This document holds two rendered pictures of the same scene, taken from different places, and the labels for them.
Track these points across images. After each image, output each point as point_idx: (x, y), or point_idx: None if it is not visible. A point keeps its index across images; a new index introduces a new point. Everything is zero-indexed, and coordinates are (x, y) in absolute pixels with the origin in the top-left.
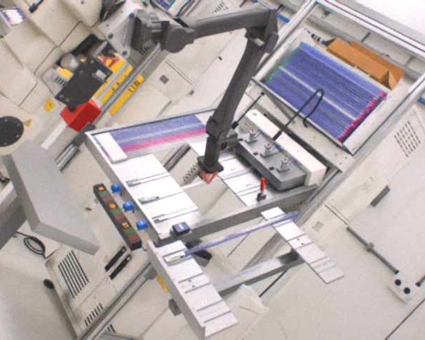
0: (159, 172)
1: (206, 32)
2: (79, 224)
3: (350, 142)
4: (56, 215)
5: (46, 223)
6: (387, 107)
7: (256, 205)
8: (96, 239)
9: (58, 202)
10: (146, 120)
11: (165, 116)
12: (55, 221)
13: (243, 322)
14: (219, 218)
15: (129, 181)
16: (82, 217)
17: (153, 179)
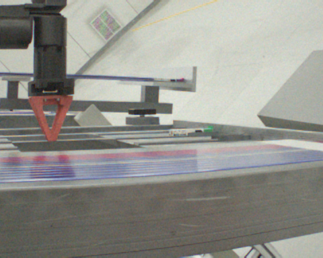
0: (163, 145)
1: None
2: (290, 101)
3: None
4: (312, 71)
5: (309, 55)
6: None
7: None
8: (264, 114)
9: None
10: (202, 174)
11: (73, 183)
12: (307, 67)
13: None
14: (69, 126)
15: (237, 138)
16: (295, 114)
17: (180, 140)
